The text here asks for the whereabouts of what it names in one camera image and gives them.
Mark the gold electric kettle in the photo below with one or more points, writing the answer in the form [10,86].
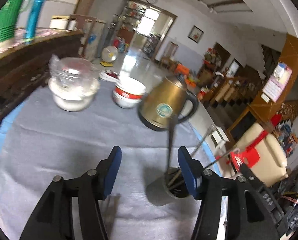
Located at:
[161,97]

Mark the cream armchair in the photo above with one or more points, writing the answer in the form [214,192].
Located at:
[271,155]

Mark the group of dark wooden chopsticks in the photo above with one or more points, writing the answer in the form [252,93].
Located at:
[170,142]

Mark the red banded ceramic bowl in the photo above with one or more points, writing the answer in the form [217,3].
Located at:
[129,95]

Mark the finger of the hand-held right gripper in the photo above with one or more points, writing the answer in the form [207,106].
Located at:
[249,172]

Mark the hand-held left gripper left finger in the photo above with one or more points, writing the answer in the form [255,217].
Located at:
[112,172]

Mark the pink patterned cloth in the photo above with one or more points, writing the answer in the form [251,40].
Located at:
[46,33]

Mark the orange cardboard box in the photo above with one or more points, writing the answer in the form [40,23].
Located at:
[182,68]

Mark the wall calendar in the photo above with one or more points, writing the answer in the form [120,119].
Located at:
[276,85]

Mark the dark carved wooden furniture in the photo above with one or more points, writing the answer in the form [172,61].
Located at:
[26,62]

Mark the red tassel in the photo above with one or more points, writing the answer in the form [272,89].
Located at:
[259,138]

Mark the blue water jug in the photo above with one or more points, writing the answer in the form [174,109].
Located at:
[122,46]

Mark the wooden stair railing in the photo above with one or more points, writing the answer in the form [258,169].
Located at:
[229,90]

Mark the white chest freezer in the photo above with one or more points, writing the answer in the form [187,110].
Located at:
[60,22]

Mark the grey refrigerator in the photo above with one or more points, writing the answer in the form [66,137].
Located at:
[106,10]

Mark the grey metal chopstick holder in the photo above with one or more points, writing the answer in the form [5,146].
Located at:
[159,192]

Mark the kitchen shelf with jars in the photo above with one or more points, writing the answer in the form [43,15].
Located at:
[131,15]

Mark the red and white box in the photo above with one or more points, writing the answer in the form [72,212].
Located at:
[202,94]

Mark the pile of colourful books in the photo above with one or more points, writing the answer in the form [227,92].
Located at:
[286,137]

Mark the red child chair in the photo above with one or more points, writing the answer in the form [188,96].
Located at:
[249,156]

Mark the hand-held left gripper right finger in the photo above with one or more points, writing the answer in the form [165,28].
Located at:
[186,172]

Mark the blue thermos flask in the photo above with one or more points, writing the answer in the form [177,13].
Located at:
[35,17]

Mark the clear plastic wrapped bowl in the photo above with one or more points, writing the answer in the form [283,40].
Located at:
[73,72]

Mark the green thermos jug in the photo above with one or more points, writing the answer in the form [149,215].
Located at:
[6,17]

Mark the small white stool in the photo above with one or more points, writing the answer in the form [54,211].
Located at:
[217,136]

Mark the white cabinet with blue print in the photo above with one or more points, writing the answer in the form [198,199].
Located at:
[91,40]

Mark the slim wooden chair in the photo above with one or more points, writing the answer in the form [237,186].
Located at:
[169,52]

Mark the framed wall picture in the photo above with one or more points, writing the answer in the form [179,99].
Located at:
[195,33]

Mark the light blue table cover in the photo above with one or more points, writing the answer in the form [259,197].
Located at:
[3,135]

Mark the brown wooden chair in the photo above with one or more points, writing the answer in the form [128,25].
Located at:
[75,21]

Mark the round electric heater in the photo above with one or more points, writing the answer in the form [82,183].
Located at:
[109,53]

